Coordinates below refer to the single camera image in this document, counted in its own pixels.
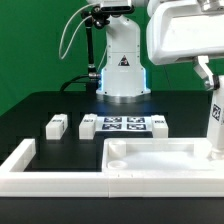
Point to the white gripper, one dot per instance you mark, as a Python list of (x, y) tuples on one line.
[(180, 30)]

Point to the white desk top tray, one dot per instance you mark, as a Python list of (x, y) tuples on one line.
[(192, 155)]

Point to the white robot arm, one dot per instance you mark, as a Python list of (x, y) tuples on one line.
[(123, 79)]

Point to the marker tag sheet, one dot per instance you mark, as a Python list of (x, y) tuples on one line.
[(124, 123)]

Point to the white U-shaped fence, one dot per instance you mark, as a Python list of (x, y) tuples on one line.
[(15, 181)]

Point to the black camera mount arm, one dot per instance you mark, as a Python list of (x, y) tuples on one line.
[(91, 43)]

